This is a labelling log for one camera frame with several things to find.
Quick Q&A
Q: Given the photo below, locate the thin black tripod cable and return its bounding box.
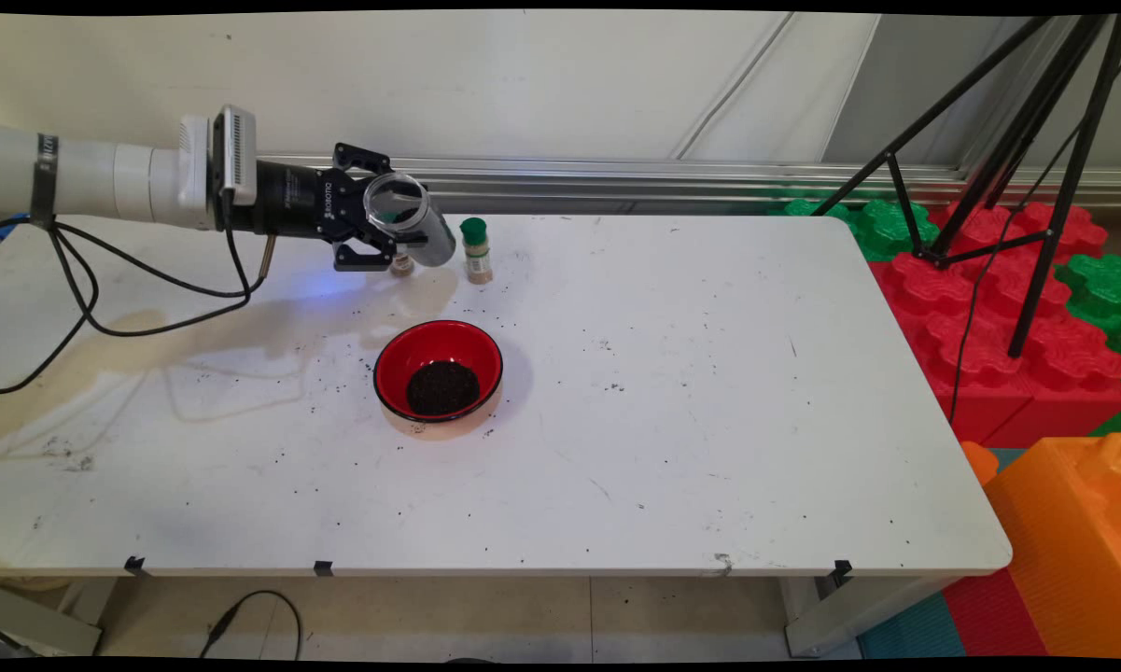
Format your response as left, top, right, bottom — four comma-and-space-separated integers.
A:
946, 56, 1121, 427

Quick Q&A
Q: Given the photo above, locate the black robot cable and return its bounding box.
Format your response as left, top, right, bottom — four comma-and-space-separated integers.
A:
0, 189, 278, 396

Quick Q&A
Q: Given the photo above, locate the aluminium wall rail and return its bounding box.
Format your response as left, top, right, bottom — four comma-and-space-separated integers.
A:
257, 152, 1121, 212

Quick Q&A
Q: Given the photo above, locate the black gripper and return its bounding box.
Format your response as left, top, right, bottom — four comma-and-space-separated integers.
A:
256, 141, 429, 274

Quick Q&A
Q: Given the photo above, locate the red and black bowl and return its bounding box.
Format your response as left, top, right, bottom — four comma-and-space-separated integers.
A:
373, 319, 505, 426

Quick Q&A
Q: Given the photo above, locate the white table leg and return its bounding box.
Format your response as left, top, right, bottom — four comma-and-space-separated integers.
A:
782, 571, 958, 659
0, 577, 120, 658

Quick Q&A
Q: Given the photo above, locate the black seeds heap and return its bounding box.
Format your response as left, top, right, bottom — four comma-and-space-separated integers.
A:
406, 360, 482, 418
418, 213, 457, 269

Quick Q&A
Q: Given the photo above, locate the small orange foam block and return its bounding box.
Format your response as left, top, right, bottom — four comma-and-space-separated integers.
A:
960, 440, 1001, 488

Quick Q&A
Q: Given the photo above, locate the green-capped spice bottle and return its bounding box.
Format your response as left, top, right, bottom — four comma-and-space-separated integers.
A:
459, 217, 496, 286
378, 207, 417, 279

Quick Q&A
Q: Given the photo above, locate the black tripod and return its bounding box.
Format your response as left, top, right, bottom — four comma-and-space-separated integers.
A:
810, 13, 1121, 360

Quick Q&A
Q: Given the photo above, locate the red floor mat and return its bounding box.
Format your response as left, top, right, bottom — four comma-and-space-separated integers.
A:
941, 567, 1048, 659

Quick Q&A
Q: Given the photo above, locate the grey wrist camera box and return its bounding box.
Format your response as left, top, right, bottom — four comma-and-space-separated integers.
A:
211, 105, 259, 207

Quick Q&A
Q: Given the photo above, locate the black floor cable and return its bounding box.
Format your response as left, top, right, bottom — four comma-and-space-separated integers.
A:
196, 589, 301, 660

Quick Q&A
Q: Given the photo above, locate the teal floor mat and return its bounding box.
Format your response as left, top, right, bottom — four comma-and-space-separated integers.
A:
857, 591, 968, 660

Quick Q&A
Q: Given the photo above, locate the large orange foam block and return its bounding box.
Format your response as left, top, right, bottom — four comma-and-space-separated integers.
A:
983, 433, 1121, 660

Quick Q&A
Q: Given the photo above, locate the clear plastic jar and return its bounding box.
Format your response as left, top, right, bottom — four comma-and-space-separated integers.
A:
362, 172, 458, 270

